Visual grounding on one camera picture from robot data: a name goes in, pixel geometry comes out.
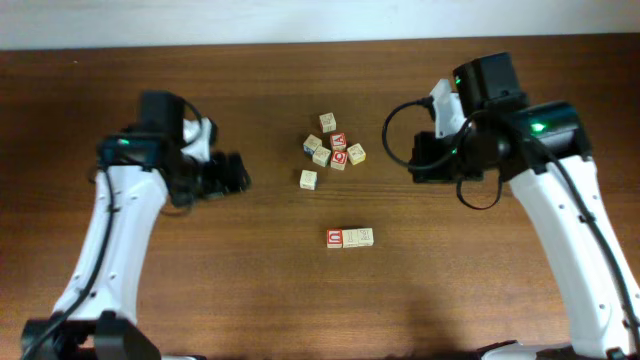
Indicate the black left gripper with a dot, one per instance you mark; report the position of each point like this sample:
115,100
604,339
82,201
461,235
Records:
212,174

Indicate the wooden block top middle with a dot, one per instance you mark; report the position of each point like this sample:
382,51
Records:
327,122

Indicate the wooden block lower left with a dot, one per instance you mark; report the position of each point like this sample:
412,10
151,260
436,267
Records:
308,180

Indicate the wooden block green side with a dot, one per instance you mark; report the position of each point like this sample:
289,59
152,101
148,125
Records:
350,238

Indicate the red letter V block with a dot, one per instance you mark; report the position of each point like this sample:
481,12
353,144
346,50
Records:
338,142

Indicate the wooden block blue side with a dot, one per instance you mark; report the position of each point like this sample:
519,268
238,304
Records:
311,144

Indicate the wooden letter X block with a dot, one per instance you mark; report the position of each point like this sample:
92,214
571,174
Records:
365,237

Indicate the red letter U block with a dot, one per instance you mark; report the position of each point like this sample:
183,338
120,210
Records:
334,238

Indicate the red letter Q block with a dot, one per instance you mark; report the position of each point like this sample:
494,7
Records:
339,160

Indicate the wooden block yellow side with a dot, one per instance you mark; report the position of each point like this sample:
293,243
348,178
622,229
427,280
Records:
356,154

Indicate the plain wooden block centre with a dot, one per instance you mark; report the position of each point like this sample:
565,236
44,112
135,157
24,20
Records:
322,156

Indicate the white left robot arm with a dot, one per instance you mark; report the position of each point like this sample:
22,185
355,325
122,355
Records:
139,171

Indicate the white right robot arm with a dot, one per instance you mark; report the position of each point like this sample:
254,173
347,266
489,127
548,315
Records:
544,155

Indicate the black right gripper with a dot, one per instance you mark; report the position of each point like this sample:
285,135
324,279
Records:
426,156

